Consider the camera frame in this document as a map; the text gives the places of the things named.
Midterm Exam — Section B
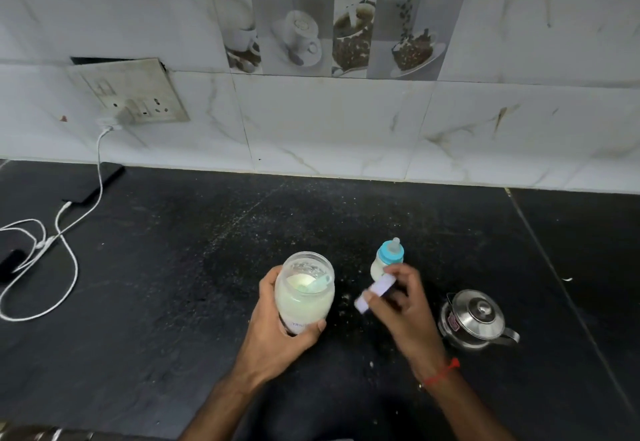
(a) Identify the person's left forearm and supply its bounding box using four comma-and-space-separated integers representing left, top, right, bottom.
177, 373, 266, 441

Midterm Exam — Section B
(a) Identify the blue bottle cap with nipple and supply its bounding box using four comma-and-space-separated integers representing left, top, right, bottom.
377, 237, 405, 266

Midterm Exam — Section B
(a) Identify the white charger plug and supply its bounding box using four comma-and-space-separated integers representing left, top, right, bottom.
95, 108, 139, 132

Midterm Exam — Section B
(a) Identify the small green measuring scoop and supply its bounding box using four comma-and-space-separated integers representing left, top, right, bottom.
295, 273, 333, 294

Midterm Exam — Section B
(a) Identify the black phone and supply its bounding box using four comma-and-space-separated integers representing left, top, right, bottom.
59, 161, 126, 206

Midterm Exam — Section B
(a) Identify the white charging cable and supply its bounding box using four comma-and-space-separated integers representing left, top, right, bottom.
0, 127, 116, 274
0, 199, 81, 322

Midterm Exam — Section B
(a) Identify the person's right hand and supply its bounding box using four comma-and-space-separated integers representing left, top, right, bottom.
362, 263, 449, 384

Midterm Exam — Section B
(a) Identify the grey wall socket plate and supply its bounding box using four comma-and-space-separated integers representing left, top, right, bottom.
67, 57, 191, 126

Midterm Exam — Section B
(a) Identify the lilac jar lid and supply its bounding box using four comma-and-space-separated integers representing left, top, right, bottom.
353, 274, 398, 314

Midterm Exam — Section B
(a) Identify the black power adapter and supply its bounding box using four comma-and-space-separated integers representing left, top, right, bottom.
0, 248, 29, 284

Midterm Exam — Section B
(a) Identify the person's left hand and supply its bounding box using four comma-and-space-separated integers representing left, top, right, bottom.
232, 265, 327, 392

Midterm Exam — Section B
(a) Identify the person's right forearm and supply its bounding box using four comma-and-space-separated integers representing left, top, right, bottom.
422, 370, 516, 441

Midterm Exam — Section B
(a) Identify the glass milk powder jar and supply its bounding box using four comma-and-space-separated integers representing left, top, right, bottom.
273, 251, 336, 336

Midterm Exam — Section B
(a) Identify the dark wooden cabinet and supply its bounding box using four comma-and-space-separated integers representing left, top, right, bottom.
0, 420, 176, 441

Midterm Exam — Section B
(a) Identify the clear plastic baby bottle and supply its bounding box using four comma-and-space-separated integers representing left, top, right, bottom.
369, 255, 401, 282

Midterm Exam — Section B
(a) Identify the small steel pot with lid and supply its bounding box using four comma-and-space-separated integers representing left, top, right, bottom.
437, 289, 521, 352

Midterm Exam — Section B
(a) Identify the red thread bracelet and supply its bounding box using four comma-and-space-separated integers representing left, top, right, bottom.
419, 357, 461, 389

